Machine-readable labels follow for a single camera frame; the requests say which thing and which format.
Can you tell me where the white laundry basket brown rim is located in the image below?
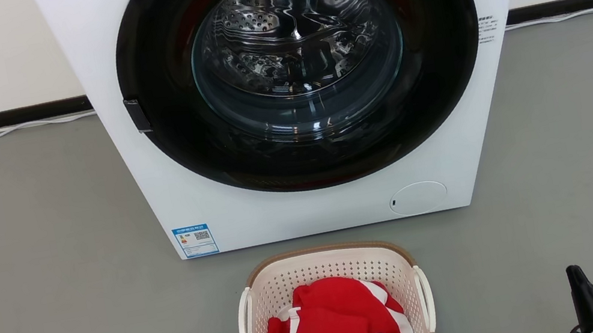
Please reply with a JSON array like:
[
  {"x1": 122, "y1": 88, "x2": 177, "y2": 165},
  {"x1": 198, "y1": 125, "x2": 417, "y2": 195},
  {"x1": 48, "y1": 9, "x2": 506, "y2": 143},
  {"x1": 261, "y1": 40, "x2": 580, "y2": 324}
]
[{"x1": 227, "y1": 229, "x2": 440, "y2": 333}]

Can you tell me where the blue energy label sticker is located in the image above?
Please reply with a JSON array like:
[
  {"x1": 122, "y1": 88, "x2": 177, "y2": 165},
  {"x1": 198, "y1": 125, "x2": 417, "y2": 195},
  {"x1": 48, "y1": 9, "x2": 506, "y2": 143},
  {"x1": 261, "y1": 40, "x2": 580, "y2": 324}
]
[{"x1": 172, "y1": 222, "x2": 220, "y2": 261}]

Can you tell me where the red and white jersey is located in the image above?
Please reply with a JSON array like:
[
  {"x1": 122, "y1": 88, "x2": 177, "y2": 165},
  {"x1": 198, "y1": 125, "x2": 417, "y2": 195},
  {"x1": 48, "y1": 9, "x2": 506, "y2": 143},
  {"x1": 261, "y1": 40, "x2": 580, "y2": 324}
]
[{"x1": 257, "y1": 264, "x2": 416, "y2": 333}]

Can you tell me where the white front-load washing machine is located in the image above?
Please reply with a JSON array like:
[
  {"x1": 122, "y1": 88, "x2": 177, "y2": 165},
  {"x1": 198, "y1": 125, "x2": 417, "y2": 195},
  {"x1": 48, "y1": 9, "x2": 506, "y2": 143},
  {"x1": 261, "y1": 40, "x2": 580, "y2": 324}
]
[{"x1": 33, "y1": 0, "x2": 576, "y2": 278}]

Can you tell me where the round white filter cover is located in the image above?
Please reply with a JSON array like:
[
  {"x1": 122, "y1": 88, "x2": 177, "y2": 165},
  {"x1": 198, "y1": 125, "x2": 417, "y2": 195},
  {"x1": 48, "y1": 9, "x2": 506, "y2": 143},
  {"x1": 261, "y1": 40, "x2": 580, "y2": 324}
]
[{"x1": 387, "y1": 178, "x2": 451, "y2": 219}]

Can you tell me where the black round washer door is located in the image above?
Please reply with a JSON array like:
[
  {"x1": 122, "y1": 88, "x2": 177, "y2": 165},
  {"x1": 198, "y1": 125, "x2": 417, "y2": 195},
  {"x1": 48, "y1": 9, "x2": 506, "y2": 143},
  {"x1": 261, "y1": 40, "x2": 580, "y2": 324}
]
[{"x1": 104, "y1": 0, "x2": 503, "y2": 220}]

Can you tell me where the small printed text sticker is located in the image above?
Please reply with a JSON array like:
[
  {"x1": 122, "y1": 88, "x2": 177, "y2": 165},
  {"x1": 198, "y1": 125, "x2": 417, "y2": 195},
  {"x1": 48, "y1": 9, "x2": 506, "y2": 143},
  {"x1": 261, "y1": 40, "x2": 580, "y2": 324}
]
[{"x1": 476, "y1": 13, "x2": 503, "y2": 45}]

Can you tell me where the steel washer drum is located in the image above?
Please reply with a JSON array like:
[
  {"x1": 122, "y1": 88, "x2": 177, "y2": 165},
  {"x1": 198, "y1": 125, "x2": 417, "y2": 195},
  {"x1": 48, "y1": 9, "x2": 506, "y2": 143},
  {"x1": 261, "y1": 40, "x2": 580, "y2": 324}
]
[{"x1": 180, "y1": 0, "x2": 418, "y2": 158}]

